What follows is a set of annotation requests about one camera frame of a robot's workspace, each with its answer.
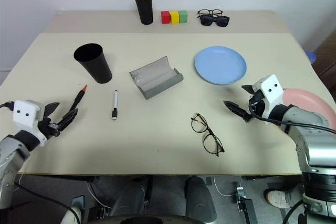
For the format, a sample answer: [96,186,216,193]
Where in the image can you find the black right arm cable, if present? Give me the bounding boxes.
[248,103,336,133]

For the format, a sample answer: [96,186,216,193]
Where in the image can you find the empty black cup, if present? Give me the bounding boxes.
[73,42,114,84]

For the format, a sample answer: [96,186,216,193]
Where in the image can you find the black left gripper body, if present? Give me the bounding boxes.
[38,116,64,139]

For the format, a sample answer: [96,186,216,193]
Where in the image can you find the light blue plate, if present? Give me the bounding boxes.
[194,46,248,86]

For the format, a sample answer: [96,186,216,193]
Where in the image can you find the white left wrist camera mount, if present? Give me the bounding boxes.
[12,100,49,147]

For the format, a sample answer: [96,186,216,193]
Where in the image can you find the open grey glasses case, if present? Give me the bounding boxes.
[128,56,184,101]

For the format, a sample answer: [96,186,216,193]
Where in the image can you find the dark rounded robot leg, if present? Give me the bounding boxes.
[184,176,218,222]
[108,176,153,217]

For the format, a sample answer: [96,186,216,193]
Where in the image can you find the white marker with black cap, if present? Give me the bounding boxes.
[111,90,120,121]

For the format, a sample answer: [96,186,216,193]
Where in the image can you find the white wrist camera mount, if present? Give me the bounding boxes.
[252,74,286,119]
[12,100,49,147]

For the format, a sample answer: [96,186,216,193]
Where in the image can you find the pink plate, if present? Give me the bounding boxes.
[281,88,336,137]

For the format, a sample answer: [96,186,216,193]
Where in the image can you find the white floor cable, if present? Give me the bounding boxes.
[212,175,242,197]

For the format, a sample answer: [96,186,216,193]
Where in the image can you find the tortoiseshell glasses with price tag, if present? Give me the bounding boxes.
[190,113,226,158]

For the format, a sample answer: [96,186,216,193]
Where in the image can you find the black sunglasses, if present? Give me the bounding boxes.
[199,15,231,28]

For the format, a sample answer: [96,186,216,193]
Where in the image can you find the white shoe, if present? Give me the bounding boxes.
[61,206,82,224]
[266,189,298,209]

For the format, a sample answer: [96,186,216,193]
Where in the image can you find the brown wooden cabinet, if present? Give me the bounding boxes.
[313,30,336,89]

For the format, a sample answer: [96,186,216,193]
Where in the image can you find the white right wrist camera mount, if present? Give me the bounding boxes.
[252,74,286,119]

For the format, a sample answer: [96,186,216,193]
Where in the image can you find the black floor bracket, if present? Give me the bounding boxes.
[235,186,258,224]

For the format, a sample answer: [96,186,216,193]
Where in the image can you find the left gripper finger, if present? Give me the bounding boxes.
[44,101,61,118]
[57,108,79,132]

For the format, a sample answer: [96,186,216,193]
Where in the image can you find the green cube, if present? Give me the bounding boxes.
[178,10,189,24]

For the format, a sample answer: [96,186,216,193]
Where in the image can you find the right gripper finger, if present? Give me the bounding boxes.
[241,84,256,95]
[223,100,251,124]

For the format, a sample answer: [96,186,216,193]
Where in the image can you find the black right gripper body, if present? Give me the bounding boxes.
[248,90,266,120]

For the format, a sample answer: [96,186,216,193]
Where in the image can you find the blue bottle cap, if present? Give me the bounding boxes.
[305,50,317,65]

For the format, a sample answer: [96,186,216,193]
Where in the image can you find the red-tipped black screwdriver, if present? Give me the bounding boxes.
[69,84,88,112]

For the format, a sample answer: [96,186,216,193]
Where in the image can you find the black tool holder cup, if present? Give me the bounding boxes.
[134,0,154,26]

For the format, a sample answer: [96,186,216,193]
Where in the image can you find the black floor cable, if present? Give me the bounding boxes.
[14,180,79,219]

